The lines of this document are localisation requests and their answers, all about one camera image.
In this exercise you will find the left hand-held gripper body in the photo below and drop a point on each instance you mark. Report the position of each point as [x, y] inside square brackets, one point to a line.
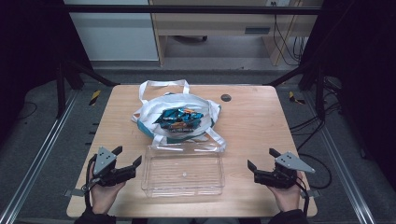
[104, 161]

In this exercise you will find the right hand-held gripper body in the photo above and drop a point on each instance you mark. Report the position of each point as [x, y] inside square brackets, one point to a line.
[289, 161]

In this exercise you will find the person's left hand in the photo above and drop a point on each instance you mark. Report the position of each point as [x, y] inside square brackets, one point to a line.
[102, 199]

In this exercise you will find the person's right hand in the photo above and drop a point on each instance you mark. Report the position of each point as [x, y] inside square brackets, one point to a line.
[287, 199]

